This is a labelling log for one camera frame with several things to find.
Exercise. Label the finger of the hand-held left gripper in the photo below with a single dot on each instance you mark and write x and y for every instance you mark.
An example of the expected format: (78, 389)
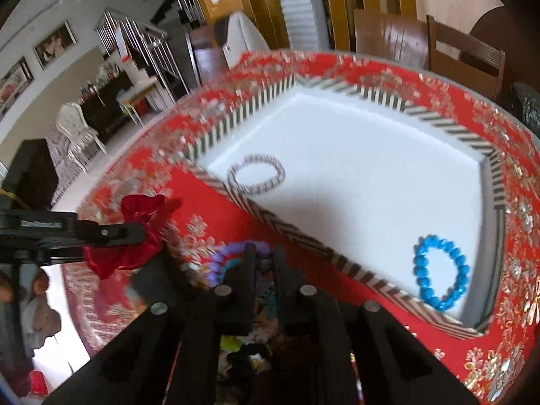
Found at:
(114, 232)

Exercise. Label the black plastic bag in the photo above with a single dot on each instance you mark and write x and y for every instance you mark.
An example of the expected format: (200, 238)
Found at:
(525, 109)

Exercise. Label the grey upholstered chair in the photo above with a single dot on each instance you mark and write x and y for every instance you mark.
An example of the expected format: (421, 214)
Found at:
(247, 38)

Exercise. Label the red velvet bow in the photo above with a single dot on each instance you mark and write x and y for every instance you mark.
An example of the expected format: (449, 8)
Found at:
(126, 257)

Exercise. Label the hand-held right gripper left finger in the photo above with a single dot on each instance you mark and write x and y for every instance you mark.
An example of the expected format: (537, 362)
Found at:
(249, 270)

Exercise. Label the small white table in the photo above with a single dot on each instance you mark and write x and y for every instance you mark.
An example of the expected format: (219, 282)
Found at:
(139, 90)

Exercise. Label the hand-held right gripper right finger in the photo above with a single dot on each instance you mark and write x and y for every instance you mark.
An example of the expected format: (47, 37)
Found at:
(282, 274)

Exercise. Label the person's left hand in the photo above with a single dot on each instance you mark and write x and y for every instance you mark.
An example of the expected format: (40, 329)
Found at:
(40, 303)

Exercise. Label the white ribbed column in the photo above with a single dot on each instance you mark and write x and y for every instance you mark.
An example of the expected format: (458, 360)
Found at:
(295, 8)

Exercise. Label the red floral sequin tablecloth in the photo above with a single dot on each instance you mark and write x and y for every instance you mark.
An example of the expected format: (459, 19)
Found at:
(139, 177)

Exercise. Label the metal stair railing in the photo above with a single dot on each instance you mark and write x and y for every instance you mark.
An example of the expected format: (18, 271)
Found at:
(147, 46)

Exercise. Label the slatted wooden chair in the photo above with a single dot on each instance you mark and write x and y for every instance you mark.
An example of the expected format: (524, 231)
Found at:
(438, 50)

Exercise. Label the large framed wall picture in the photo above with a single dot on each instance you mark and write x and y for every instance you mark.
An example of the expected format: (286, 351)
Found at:
(14, 88)

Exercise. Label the small framed wall picture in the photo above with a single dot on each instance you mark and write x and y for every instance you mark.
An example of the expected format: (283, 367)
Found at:
(55, 44)

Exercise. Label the striped-rim white tray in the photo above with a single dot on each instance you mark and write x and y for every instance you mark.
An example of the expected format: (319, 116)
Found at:
(358, 185)

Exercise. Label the white ornate chair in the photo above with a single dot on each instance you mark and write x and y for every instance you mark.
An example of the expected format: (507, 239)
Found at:
(76, 130)

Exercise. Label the black low cabinet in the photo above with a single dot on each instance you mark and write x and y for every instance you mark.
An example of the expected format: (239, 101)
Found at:
(103, 105)

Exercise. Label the round brown tabletop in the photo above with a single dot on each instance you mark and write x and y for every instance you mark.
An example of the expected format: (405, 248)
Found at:
(489, 25)

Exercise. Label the solid-back wooden chair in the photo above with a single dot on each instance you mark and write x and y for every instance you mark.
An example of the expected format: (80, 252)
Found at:
(388, 38)

